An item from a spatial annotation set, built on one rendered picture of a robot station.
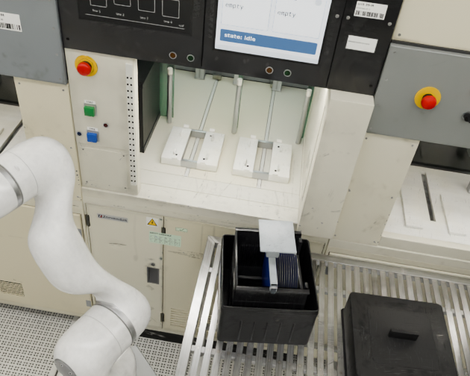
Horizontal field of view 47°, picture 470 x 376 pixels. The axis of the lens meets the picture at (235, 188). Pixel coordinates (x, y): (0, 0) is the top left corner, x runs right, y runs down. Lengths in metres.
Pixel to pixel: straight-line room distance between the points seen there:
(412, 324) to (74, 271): 1.02
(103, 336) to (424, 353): 0.91
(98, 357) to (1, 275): 1.39
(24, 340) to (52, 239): 1.57
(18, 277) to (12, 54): 1.08
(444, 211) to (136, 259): 1.17
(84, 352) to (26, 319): 1.54
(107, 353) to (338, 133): 0.85
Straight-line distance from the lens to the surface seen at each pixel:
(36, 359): 2.56
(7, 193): 1.03
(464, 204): 2.17
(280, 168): 2.01
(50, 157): 1.07
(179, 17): 1.48
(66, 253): 1.10
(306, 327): 1.61
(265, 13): 1.44
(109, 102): 1.68
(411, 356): 1.64
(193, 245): 2.00
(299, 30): 1.45
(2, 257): 2.39
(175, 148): 2.03
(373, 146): 1.64
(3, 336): 2.66
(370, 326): 1.65
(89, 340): 1.16
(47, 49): 1.65
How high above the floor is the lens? 2.15
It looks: 41 degrees down
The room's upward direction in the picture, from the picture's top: 7 degrees clockwise
